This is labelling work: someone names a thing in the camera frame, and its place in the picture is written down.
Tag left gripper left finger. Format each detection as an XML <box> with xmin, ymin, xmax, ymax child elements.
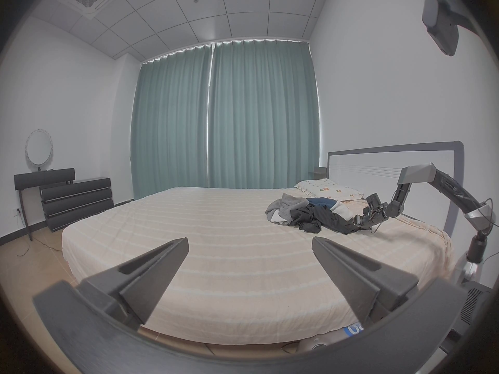
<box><xmin>80</xmin><ymin>238</ymin><xmax>189</xmax><ymax>326</ymax></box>

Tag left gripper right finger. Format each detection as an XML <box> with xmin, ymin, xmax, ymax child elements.
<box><xmin>312</xmin><ymin>237</ymin><xmax>419</xmax><ymax>324</ymax></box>

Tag black T-shirt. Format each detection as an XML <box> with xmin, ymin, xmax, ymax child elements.
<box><xmin>288</xmin><ymin>203</ymin><xmax>361</xmax><ymax>235</ymax></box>

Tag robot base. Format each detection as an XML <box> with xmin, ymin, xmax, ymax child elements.
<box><xmin>283</xmin><ymin>248</ymin><xmax>494</xmax><ymax>355</ymax></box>

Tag bed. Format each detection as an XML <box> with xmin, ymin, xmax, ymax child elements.
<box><xmin>62</xmin><ymin>141</ymin><xmax>464</xmax><ymax>344</ymax></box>

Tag pile of clothes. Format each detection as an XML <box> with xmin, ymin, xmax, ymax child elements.
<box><xmin>266</xmin><ymin>193</ymin><xmax>367</xmax><ymax>225</ymax></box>

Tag white printed pillow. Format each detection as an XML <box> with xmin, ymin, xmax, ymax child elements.
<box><xmin>293</xmin><ymin>178</ymin><xmax>365</xmax><ymax>202</ymax></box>

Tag black dressing table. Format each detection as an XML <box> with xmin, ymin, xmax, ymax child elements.
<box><xmin>14</xmin><ymin>168</ymin><xmax>75</xmax><ymax>241</ymax></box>

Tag round white framed mirror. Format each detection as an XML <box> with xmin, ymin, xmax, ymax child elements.
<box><xmin>26</xmin><ymin>130</ymin><xmax>53</xmax><ymax>170</ymax></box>

